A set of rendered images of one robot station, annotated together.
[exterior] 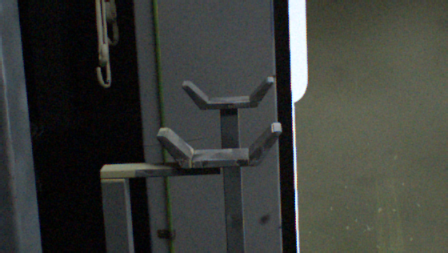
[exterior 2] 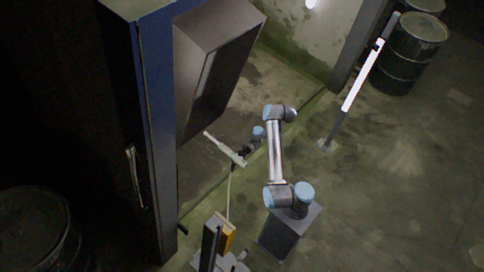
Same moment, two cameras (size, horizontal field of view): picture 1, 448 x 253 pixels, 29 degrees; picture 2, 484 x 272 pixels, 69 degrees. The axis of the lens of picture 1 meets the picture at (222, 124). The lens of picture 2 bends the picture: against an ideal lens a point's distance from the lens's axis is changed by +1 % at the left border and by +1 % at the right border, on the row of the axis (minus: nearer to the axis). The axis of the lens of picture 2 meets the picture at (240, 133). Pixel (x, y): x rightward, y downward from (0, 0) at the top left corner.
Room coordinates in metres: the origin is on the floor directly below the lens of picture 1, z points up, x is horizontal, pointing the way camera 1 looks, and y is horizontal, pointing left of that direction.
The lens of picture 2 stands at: (0.33, 0.69, 2.95)
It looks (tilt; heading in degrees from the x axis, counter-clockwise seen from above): 51 degrees down; 299
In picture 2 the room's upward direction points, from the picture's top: 12 degrees clockwise
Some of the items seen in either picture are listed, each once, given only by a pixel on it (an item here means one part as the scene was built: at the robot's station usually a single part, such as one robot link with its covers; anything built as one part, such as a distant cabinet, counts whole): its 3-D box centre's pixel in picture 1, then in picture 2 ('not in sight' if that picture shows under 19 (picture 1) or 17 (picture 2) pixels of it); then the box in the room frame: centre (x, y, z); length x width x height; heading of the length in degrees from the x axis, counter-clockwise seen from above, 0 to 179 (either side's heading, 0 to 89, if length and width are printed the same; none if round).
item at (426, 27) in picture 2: not in sight; (423, 27); (0.58, -3.50, 0.86); 0.54 x 0.54 x 0.01
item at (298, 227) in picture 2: not in sight; (285, 226); (0.50, -0.70, 0.32); 0.31 x 0.31 x 0.64; 87
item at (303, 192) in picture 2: not in sight; (300, 196); (0.51, -0.69, 0.83); 0.17 x 0.15 x 0.18; 44
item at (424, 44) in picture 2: not in sight; (404, 57); (0.58, -3.50, 0.44); 0.59 x 0.58 x 0.89; 102
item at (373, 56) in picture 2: not in sight; (361, 78); (0.70, -1.93, 1.02); 0.06 x 0.02 x 0.83; 177
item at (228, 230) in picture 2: not in sight; (219, 235); (0.64, 0.12, 1.42); 0.12 x 0.06 x 0.26; 177
